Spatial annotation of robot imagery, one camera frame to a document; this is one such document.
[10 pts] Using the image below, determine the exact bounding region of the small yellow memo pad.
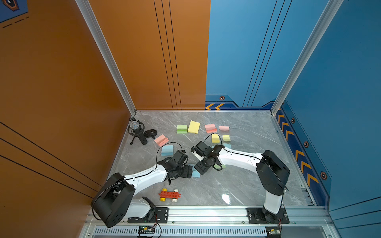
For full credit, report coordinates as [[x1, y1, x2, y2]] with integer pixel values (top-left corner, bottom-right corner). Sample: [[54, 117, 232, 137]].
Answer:
[[211, 133, 220, 144]]

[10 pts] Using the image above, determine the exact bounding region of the torn blue page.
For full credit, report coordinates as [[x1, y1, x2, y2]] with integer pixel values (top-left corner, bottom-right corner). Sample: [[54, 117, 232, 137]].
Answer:
[[223, 143, 231, 149]]

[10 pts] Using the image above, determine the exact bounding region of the torn yellow page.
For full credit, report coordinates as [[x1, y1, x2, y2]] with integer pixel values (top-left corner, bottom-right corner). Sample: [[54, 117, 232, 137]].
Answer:
[[223, 135, 231, 141]]

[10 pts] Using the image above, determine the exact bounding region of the pink memo pad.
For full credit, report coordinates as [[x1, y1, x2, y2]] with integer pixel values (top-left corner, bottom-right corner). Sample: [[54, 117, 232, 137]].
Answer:
[[154, 134, 169, 147], [205, 124, 217, 133]]

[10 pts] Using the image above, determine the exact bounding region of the torn pink page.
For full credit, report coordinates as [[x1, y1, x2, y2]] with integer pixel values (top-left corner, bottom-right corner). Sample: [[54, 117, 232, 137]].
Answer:
[[219, 126, 230, 131]]

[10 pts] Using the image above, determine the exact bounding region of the large yellow memo pad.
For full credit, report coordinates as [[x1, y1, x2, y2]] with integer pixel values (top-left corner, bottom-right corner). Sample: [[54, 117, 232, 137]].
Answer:
[[188, 121, 200, 134]]

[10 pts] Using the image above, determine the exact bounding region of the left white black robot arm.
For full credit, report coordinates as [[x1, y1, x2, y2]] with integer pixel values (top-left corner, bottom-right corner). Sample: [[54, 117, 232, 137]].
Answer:
[[91, 150, 192, 228]]

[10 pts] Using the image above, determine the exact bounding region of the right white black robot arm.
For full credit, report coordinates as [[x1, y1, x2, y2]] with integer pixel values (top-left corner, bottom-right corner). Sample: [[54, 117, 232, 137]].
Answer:
[[190, 141, 290, 225]]

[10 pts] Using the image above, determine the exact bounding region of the light blue memo pad left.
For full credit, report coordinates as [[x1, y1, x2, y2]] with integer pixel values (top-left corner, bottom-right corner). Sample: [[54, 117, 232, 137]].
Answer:
[[161, 145, 174, 157]]

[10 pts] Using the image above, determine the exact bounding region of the small green memo pad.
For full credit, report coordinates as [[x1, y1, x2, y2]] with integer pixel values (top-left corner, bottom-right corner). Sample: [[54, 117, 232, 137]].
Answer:
[[177, 125, 188, 134]]

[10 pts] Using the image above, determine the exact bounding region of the red toy brick car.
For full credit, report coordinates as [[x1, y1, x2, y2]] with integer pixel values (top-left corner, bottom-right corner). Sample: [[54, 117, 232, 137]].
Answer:
[[158, 188, 181, 202]]

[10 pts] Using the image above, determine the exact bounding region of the left green circuit board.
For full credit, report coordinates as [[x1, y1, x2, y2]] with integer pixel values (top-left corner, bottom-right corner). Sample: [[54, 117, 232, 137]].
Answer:
[[138, 226, 156, 235]]

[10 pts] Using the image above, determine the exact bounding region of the right circuit board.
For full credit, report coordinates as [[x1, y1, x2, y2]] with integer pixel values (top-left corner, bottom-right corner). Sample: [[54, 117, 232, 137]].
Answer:
[[266, 227, 281, 238]]

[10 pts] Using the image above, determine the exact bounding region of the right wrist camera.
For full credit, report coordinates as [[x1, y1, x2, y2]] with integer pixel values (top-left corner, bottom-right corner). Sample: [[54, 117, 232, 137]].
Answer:
[[193, 151, 203, 162]]

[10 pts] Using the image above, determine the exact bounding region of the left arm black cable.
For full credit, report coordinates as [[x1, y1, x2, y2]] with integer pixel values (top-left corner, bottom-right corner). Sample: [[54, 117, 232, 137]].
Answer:
[[91, 141, 184, 221]]

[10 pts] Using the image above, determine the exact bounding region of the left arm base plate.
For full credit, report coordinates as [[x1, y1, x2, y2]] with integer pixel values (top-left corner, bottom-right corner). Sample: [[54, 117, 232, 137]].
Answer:
[[128, 207, 169, 224]]

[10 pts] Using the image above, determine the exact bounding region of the aluminium front rail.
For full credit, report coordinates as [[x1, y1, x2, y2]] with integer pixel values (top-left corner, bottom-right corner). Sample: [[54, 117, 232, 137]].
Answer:
[[79, 206, 340, 238]]

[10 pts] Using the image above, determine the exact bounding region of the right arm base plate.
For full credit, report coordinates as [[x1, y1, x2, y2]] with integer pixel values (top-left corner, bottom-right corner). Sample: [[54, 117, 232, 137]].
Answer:
[[246, 207, 290, 225]]

